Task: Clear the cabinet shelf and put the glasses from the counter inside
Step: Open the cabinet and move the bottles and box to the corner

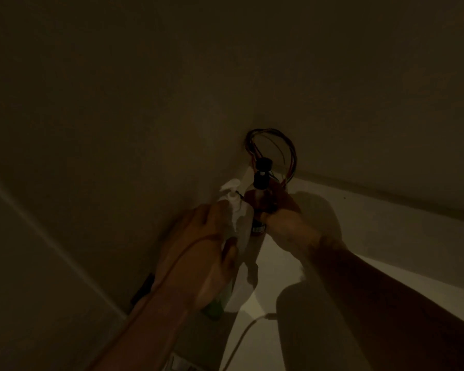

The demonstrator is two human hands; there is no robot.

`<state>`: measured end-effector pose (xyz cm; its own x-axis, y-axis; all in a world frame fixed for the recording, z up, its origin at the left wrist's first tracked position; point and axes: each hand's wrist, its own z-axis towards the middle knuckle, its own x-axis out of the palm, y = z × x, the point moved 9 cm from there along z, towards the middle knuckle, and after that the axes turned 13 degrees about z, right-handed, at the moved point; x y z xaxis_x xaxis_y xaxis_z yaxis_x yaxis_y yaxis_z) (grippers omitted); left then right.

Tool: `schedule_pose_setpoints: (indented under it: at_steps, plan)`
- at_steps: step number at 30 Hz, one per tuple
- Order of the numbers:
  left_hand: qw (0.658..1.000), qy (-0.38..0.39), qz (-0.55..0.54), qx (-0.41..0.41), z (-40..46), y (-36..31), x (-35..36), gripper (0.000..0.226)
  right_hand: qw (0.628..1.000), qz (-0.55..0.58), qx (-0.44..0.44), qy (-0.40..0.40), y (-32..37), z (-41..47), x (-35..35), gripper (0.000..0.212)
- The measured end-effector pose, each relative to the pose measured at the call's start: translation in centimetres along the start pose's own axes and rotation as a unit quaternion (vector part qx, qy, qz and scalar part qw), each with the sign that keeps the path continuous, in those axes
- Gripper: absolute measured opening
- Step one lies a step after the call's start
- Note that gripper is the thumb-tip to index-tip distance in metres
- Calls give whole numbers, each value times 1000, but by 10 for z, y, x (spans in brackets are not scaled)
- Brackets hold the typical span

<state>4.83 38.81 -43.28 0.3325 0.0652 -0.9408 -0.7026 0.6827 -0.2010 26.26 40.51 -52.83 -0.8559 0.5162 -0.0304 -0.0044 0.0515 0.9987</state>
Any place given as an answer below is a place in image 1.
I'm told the white pump bottle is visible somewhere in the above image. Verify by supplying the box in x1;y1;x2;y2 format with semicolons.
219;178;256;249

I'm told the brown bottle with black pump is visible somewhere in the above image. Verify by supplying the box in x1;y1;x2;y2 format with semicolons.
244;157;280;236

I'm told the white cable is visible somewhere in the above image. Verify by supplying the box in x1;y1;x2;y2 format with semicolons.
220;313;278;371

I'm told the person's right hand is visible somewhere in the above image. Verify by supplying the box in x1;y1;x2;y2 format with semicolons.
261;189;322;264

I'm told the person's right forearm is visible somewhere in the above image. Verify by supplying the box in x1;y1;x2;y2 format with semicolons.
300;235;464;371

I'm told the person's left hand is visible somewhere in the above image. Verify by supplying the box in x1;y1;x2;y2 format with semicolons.
154;203;239;314

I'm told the person's left forearm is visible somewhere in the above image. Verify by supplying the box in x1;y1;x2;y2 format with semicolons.
88;288;192;371

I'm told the bundle of red and black wires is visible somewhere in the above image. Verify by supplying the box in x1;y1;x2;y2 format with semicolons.
245;128;298;190

